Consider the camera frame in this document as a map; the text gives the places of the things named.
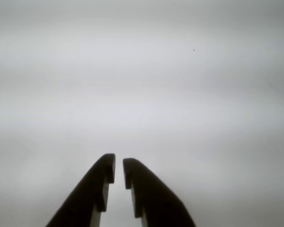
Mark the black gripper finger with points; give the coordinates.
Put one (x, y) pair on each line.
(153, 194)
(90, 189)

